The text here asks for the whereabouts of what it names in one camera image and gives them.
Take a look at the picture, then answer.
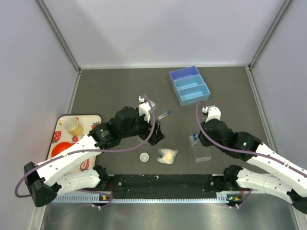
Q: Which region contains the strawberry pattern tray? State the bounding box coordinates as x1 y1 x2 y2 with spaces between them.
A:
47 115 102 159

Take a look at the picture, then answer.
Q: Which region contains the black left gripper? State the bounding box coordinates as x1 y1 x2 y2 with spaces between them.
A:
120 111 165 145

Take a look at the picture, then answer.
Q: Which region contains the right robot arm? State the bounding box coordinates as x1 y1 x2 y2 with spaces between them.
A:
198 119 307 214

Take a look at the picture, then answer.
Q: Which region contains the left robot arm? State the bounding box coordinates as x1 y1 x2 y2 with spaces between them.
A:
24 106 165 207

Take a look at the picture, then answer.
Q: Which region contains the orange plastic bowl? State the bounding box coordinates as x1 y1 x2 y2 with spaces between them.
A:
49 141 74 159

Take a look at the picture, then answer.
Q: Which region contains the small white plastic cup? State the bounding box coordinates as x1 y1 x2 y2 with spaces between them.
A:
139 152 149 162

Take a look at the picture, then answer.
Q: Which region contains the cream ceramic mug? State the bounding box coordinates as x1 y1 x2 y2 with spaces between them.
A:
59 116 84 137

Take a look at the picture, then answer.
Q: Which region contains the grey slotted cable duct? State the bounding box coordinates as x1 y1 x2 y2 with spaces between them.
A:
52 193 243 204

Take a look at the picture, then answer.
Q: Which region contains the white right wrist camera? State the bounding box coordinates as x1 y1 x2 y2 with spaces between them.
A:
202 105 221 124

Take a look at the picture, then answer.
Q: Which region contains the clear bag of cotton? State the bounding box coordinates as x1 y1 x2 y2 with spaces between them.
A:
156 149 178 164

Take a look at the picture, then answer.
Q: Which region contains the blue compartment organizer box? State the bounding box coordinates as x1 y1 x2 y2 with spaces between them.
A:
169 66 211 106

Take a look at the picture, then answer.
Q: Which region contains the clear acrylic test tube rack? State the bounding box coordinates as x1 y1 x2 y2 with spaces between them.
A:
190 136 212 163

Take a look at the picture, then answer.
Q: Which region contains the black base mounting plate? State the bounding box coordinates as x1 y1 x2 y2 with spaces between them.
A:
85 174 241 199

